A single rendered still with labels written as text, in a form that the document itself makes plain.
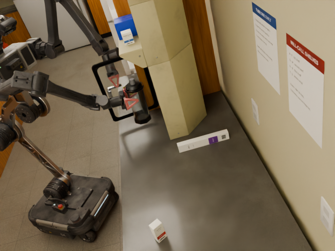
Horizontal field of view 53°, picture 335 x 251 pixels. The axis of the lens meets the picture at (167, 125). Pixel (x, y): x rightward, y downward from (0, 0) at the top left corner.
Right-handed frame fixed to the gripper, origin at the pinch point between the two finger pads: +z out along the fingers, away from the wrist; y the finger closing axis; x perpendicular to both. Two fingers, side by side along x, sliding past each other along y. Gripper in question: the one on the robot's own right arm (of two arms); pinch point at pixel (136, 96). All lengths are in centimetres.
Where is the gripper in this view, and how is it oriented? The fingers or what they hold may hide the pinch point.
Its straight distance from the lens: 188.4
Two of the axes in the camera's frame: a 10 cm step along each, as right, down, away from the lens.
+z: 9.7, -2.5, 0.3
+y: -1.6, -5.5, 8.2
